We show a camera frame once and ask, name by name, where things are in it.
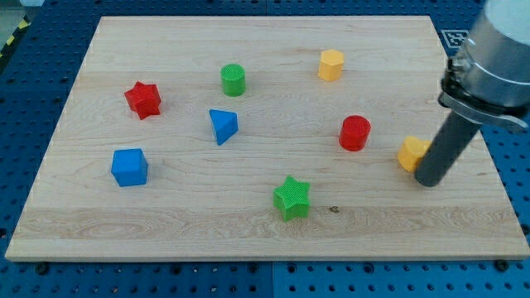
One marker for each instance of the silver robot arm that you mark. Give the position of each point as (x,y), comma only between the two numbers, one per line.
(487,80)

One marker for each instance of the blue triangle block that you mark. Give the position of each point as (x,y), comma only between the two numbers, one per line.
(225,125)

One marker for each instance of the green star block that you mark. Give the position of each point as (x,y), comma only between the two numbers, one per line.
(292,199)

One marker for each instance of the red star block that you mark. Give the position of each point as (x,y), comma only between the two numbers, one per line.
(144,100)

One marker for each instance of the wooden board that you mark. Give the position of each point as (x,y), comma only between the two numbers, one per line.
(204,202)

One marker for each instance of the green cylinder block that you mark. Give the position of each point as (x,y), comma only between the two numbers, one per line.
(233,80)

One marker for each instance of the red cylinder block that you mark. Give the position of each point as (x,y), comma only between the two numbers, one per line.
(354,133)

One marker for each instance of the yellow hexagon block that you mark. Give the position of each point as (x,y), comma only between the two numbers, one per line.
(331,64)

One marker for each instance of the blue cube block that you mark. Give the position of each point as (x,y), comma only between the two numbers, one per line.
(129,167)

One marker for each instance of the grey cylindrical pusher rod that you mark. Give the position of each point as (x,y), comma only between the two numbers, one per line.
(451,139)

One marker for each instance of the white fiducial marker tag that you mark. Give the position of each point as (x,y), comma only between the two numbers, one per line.
(454,38)

